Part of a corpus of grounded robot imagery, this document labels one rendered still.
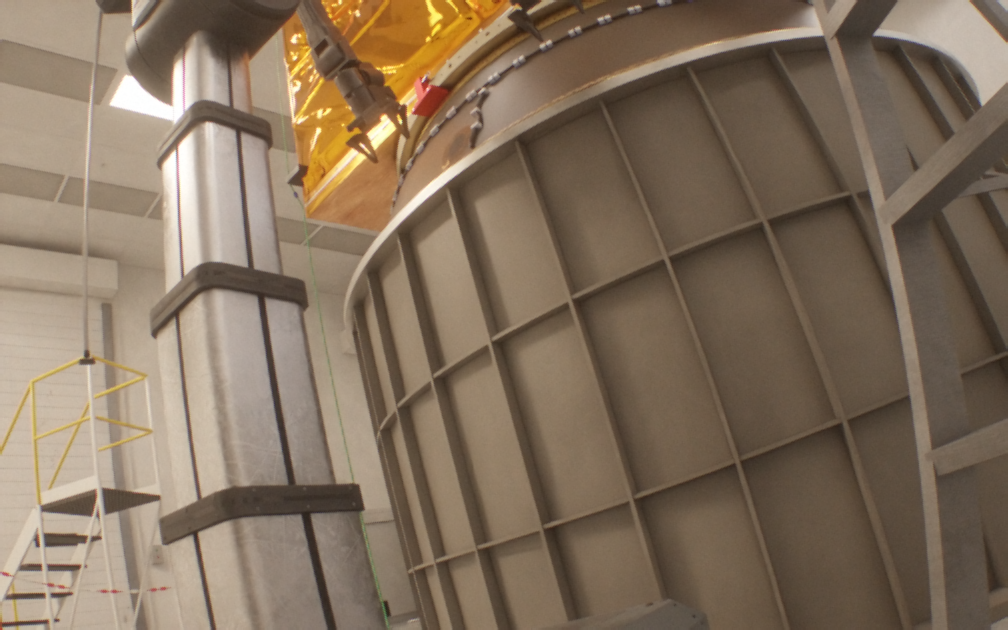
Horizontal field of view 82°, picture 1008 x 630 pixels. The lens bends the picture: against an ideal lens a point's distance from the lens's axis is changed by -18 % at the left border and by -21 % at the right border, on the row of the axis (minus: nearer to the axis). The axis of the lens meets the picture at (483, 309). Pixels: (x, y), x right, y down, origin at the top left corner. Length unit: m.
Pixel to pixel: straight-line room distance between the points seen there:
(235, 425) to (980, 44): 7.34
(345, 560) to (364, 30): 2.21
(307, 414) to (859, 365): 0.93
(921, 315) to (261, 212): 0.77
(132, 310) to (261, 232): 9.09
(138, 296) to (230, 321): 9.29
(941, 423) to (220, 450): 0.76
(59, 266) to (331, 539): 8.84
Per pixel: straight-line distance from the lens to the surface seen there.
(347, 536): 0.62
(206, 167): 0.73
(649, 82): 1.45
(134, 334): 9.65
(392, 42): 2.43
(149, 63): 0.95
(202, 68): 0.84
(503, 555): 1.46
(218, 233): 0.69
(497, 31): 2.00
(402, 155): 2.35
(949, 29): 7.65
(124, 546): 8.65
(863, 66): 1.09
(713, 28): 1.67
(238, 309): 0.65
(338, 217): 2.74
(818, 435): 1.23
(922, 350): 0.89
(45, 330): 9.22
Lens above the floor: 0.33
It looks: 21 degrees up
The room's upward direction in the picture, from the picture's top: 16 degrees counter-clockwise
